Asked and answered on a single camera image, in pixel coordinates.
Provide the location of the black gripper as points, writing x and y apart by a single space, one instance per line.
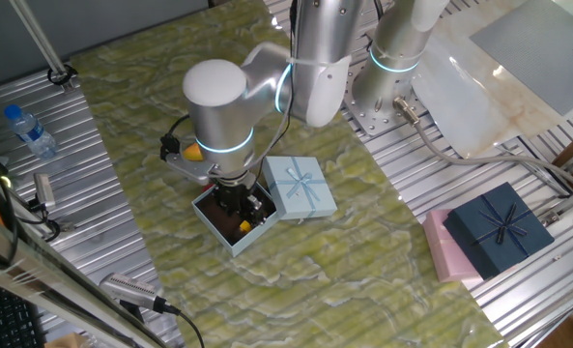
233 191

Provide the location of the gold metallic toy block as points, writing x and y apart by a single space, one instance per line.
245 226

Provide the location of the light blue gift box base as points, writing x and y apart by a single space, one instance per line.
228 244

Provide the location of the light blue gift box lid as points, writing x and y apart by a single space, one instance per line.
300 186

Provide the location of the yellow orange toy mango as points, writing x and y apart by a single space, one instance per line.
192 153

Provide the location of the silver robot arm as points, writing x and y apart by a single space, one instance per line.
218 121

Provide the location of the dark blue gift box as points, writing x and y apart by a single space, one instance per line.
498 229

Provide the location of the green marble pattern mat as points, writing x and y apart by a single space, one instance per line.
291 290

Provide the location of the white ridged device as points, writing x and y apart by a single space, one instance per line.
126 287

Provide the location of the silver robot mounting plate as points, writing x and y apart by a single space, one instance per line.
368 121

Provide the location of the pink flat object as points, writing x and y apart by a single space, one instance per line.
448 256

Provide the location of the clear plastic water bottle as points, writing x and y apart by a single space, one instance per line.
30 133

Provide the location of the beige flat sheet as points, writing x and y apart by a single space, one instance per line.
460 96

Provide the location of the silver tripod pole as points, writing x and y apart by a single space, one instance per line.
39 38

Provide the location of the black keyboard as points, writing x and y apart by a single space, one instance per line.
1 314

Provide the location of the grey studded baseplate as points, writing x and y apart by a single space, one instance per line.
542 43

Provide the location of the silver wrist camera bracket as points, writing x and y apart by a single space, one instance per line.
191 169

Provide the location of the aluminium frame bar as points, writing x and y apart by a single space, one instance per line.
49 280

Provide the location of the silver aluminium rail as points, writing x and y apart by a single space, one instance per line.
571 203

